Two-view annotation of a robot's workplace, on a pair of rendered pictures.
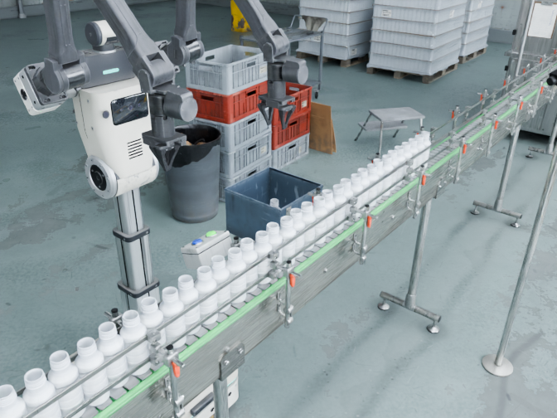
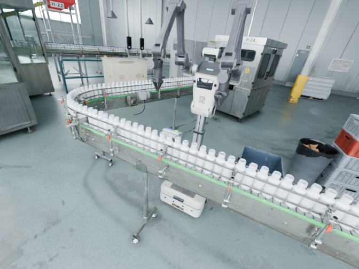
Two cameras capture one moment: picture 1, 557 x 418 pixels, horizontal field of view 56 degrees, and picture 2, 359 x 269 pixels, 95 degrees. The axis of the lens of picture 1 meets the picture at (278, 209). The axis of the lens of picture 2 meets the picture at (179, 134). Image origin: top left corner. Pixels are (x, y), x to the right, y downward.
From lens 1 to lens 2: 148 cm
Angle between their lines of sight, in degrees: 66
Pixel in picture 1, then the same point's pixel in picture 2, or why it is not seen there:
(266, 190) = (273, 166)
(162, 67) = (156, 48)
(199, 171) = (305, 161)
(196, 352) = (127, 147)
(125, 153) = (197, 99)
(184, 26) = not seen: hidden behind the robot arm
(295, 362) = (228, 242)
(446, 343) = not seen: outside the picture
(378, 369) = not seen: outside the picture
